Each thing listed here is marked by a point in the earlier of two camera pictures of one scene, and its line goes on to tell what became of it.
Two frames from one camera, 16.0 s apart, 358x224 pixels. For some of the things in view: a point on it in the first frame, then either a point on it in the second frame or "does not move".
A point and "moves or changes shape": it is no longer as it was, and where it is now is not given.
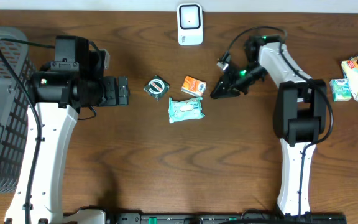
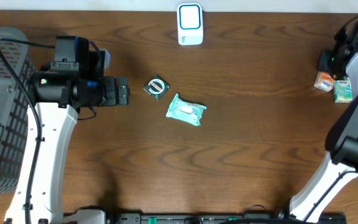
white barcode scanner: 189,24 does not move
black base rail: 188,218 does not move
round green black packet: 156,87 does not move
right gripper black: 229,89 -> 322,64
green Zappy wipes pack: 184,109 moves or changes shape
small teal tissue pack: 340,89 does not move
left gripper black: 112,99 does not move
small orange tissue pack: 194,86 -> 324,81
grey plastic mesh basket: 5,107 does not move
